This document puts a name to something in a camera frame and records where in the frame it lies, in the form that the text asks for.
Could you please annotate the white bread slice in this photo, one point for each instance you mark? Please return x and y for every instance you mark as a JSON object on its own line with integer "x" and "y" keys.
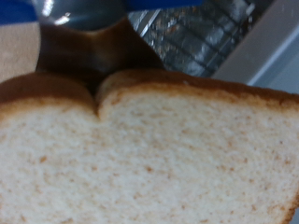
{"x": 155, "y": 155}

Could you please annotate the metal spatula with blue block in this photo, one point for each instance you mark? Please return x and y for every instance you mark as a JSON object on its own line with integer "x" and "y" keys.
{"x": 81, "y": 46}

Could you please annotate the silver toaster oven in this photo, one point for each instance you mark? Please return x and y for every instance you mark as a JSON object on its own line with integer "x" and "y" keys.
{"x": 267, "y": 46}

